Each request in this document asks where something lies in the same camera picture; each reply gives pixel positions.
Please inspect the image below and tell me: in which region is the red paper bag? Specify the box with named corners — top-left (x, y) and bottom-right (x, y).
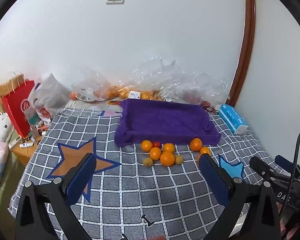
top-left (1, 71), bottom-right (37, 139)

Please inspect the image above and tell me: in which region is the large orange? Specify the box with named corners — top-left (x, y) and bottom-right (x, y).
top-left (160, 151), bottom-right (176, 167)

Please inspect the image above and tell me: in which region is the crumpled clear plastic bag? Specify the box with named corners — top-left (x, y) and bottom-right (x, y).
top-left (137, 57), bottom-right (230, 113)

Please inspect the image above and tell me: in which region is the grey checked star blanket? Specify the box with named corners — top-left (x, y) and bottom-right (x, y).
top-left (9, 100), bottom-right (278, 240)

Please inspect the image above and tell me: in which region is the cartoon printed sheet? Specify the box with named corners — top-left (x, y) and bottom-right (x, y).
top-left (62, 99), bottom-right (124, 117)

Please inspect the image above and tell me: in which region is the wooden nightstand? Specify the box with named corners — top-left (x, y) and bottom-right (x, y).
top-left (9, 130), bottom-right (44, 165)

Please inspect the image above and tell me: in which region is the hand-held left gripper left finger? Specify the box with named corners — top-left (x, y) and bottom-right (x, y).
top-left (15, 152), bottom-right (97, 240)

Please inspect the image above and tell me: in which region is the wooden door frame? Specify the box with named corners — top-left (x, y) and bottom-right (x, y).
top-left (225, 0), bottom-right (256, 107)

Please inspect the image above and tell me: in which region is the blue tissue pack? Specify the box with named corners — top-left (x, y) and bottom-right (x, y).
top-left (217, 104), bottom-right (249, 135)

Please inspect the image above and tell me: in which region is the purple towel covered tray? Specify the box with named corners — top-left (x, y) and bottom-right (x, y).
top-left (114, 99), bottom-right (222, 147)

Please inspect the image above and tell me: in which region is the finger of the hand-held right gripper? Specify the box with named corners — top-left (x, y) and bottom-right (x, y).
top-left (249, 156), bottom-right (278, 180)
top-left (275, 155), bottom-right (295, 172)

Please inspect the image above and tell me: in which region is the white patterned pillow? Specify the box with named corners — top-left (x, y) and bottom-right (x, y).
top-left (0, 112), bottom-right (14, 143)

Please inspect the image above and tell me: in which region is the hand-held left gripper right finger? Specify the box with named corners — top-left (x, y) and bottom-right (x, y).
top-left (199, 152), bottom-right (282, 240)

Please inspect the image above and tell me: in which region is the white plastic bag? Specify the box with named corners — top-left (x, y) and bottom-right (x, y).
top-left (27, 73), bottom-right (73, 128)

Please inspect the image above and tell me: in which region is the black cable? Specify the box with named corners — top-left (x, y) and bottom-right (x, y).
top-left (280, 125), bottom-right (300, 215)

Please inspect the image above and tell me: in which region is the clear bag of oranges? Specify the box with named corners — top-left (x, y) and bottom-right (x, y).
top-left (70, 69), bottom-right (114, 103)

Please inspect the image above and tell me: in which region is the white label clear fruit bag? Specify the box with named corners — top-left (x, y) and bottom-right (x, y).
top-left (107, 80), bottom-right (163, 102)

